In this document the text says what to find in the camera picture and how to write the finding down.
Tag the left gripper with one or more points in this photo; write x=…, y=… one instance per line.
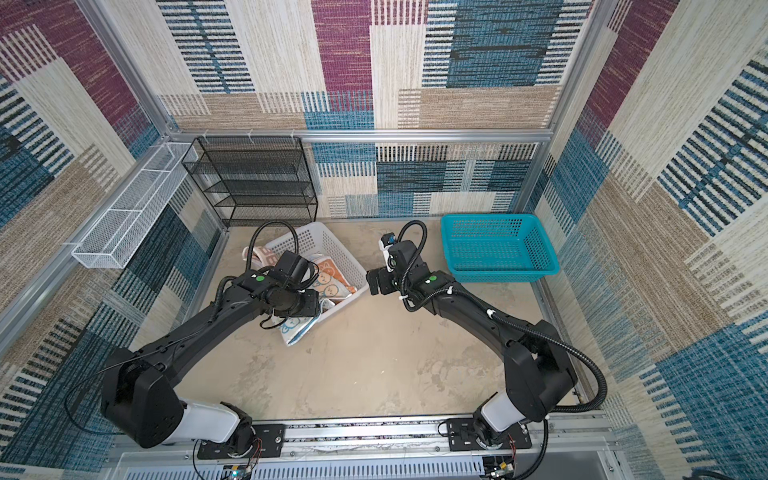
x=312, y=306

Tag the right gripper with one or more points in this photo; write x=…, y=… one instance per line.
x=383, y=275

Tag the blue bunny towel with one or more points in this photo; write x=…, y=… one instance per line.
x=295, y=328

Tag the white plastic basket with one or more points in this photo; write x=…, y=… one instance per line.
x=315, y=239

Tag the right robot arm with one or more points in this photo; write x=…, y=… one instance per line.
x=538, y=372

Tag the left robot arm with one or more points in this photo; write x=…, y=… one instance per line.
x=138, y=388

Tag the orange rabbit towel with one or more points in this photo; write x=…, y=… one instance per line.
x=330, y=284

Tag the teal plastic basket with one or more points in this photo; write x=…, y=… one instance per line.
x=497, y=248

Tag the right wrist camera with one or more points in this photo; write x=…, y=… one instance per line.
x=397, y=254

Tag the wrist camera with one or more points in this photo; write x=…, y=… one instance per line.
x=397, y=254
x=291, y=269

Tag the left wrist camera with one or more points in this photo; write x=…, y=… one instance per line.
x=291, y=269

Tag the black wire shelf rack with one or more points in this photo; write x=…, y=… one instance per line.
x=250, y=180

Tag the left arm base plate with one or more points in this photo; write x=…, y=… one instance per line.
x=247, y=443

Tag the aluminium front rail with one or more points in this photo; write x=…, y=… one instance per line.
x=414, y=435

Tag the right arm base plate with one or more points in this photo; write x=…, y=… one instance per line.
x=472, y=434

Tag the white mesh wall tray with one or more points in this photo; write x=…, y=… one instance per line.
x=117, y=234

